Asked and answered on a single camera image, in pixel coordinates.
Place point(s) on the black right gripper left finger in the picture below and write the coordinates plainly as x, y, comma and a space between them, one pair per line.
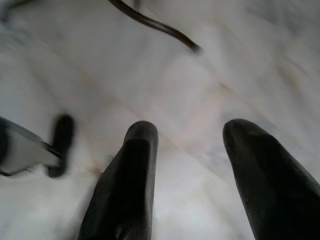
130, 190

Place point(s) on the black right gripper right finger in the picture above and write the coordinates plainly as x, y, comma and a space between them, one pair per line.
272, 190

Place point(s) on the black robot foot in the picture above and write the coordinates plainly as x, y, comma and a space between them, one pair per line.
63, 130

